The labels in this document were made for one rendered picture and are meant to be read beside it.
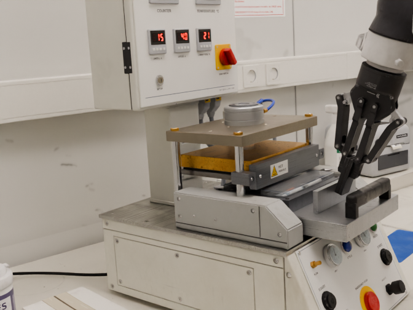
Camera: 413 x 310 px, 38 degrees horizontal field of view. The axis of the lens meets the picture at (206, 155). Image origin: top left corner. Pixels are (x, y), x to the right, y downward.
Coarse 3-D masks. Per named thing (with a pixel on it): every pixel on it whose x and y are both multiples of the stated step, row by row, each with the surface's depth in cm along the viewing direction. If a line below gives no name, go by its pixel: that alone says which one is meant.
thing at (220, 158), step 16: (256, 144) 124; (272, 144) 123; (288, 144) 122; (304, 144) 121; (192, 160) 116; (208, 160) 113; (224, 160) 110; (256, 160) 108; (208, 176) 114; (224, 176) 111
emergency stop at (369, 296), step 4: (368, 292) 108; (372, 292) 108; (364, 296) 107; (368, 296) 107; (372, 296) 108; (376, 296) 109; (364, 300) 107; (368, 300) 107; (372, 300) 108; (376, 300) 108; (368, 304) 107; (372, 304) 107; (376, 304) 108; (368, 308) 106; (372, 308) 107; (376, 308) 107
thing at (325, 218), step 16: (320, 192) 103; (352, 192) 113; (304, 208) 107; (320, 208) 104; (336, 208) 106; (368, 208) 105; (384, 208) 108; (304, 224) 101; (320, 224) 99; (336, 224) 97; (352, 224) 98; (368, 224) 103; (336, 240) 98
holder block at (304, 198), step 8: (336, 176) 119; (272, 184) 116; (320, 184) 113; (232, 192) 111; (248, 192) 111; (256, 192) 110; (304, 192) 108; (312, 192) 110; (288, 200) 104; (296, 200) 105; (304, 200) 108; (312, 200) 110; (296, 208) 106
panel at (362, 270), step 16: (320, 240) 105; (352, 240) 112; (384, 240) 120; (304, 256) 100; (320, 256) 103; (352, 256) 110; (368, 256) 114; (304, 272) 98; (320, 272) 101; (336, 272) 104; (352, 272) 108; (368, 272) 112; (384, 272) 116; (320, 288) 100; (336, 288) 103; (352, 288) 106; (368, 288) 109; (384, 288) 114; (320, 304) 98; (336, 304) 101; (352, 304) 104; (384, 304) 112
